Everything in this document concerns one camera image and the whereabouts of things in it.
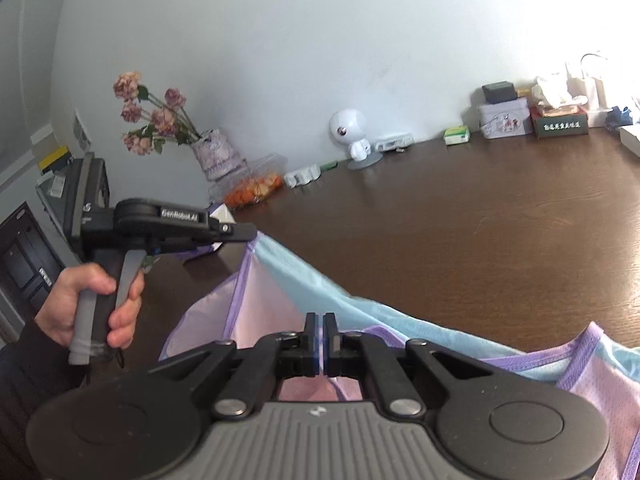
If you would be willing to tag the pale printed tin box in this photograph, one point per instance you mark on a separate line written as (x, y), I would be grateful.
(505, 120)

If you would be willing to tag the person's left forearm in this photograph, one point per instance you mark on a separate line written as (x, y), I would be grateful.
(30, 390)

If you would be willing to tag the yellow black box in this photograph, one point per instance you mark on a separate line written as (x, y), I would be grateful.
(55, 157)

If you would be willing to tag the purple white tissue box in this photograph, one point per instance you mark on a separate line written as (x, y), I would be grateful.
(222, 217)

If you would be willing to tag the black power adapter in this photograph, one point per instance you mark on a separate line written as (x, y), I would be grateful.
(499, 92)

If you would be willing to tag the dark cabinet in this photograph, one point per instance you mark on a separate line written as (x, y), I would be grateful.
(25, 260)

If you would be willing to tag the green white small box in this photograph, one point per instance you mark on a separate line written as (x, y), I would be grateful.
(457, 136)

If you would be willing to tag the crumpled white tissue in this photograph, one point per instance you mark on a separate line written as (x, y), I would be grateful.
(552, 89)

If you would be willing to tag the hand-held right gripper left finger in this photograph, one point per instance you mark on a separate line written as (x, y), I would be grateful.
(311, 342)

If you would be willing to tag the dried pink flowers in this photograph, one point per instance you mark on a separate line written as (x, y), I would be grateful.
(150, 115)

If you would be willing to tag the small green stick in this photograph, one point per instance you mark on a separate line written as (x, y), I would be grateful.
(330, 164)

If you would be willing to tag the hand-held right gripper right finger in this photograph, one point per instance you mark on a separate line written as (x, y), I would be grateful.
(330, 342)

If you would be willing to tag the purple lace vase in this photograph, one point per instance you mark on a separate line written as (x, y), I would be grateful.
(217, 155)

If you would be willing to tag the white plastic clip holder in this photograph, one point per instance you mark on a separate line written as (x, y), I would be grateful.
(301, 176)

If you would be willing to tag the dark green printed box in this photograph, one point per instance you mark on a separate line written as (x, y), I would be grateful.
(559, 124)

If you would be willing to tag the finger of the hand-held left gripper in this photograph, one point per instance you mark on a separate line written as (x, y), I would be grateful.
(235, 233)

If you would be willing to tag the white flat box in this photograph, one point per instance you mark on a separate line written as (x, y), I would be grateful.
(631, 139)

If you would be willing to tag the white rectangular device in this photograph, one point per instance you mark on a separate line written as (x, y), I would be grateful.
(395, 142)

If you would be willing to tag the pink blue purple mesh garment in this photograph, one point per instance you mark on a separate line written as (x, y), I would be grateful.
(280, 305)

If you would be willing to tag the person's left hand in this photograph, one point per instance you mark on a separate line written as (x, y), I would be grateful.
(60, 310)

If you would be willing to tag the clear plastic box orange snacks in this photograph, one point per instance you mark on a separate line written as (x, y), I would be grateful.
(255, 185)

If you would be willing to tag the blue crumpled item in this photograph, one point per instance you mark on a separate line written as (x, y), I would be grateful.
(620, 117)

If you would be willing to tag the orange snack packet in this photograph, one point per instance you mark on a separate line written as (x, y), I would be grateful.
(559, 109)

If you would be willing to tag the white robot figurine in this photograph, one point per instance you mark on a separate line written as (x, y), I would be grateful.
(350, 132)

